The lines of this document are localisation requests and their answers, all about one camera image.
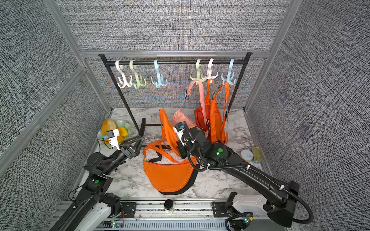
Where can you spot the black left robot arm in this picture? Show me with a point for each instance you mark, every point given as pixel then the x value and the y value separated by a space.
pixel 93 203

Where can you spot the blue hook far right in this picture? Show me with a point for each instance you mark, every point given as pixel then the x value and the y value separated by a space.
pixel 230 75

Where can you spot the round bread bun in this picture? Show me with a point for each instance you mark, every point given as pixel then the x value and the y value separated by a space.
pixel 108 125

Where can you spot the yellow mango piece small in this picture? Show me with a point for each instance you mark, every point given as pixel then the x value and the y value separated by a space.
pixel 123 132

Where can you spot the bright orange waist bag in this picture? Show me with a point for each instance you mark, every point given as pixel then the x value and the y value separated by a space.
pixel 219 124

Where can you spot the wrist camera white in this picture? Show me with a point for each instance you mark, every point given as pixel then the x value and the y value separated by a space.
pixel 112 137
pixel 179 129

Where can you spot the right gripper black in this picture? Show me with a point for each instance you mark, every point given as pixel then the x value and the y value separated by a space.
pixel 184 154

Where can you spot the blue hook middle left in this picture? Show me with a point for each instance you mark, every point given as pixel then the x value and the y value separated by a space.
pixel 160 81

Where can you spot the black metal clothes rack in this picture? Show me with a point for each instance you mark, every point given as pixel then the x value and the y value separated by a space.
pixel 141 129

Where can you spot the blue hook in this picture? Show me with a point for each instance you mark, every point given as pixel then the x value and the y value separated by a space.
pixel 230 75
pixel 160 81

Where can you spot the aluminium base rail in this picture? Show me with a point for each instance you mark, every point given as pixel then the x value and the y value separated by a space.
pixel 142 214

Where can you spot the black round knob on rail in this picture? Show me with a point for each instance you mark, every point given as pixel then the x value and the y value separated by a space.
pixel 168 205

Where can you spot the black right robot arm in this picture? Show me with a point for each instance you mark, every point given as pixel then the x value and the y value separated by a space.
pixel 283 205

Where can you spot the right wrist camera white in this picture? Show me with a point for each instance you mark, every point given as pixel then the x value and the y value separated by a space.
pixel 179 129

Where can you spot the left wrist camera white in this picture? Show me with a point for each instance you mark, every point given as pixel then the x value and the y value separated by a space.
pixel 112 137

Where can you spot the pink waist bag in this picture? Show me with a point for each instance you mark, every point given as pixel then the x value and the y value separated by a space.
pixel 180 117

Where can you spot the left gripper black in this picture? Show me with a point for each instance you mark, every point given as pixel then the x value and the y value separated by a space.
pixel 130 152

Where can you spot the white hook far left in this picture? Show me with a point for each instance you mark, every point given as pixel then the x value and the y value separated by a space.
pixel 123 82

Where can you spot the orange bag bottom pile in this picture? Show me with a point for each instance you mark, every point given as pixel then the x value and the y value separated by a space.
pixel 150 171

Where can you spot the white hook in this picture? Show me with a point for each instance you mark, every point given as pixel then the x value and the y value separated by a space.
pixel 123 82
pixel 209 75

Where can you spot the yellow tin can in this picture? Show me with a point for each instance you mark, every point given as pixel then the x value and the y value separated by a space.
pixel 247 155

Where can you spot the green hook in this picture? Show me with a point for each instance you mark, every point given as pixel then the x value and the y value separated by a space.
pixel 199 77
pixel 139 81

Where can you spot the green hook middle right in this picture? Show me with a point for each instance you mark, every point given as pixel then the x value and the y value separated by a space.
pixel 199 77

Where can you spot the dark orange waist bag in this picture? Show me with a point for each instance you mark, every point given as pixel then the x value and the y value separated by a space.
pixel 201 115

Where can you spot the green glass fruit plate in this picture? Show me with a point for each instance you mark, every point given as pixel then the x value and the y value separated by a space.
pixel 119 123

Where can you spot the black waist bag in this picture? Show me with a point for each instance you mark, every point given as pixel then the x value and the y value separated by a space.
pixel 175 179

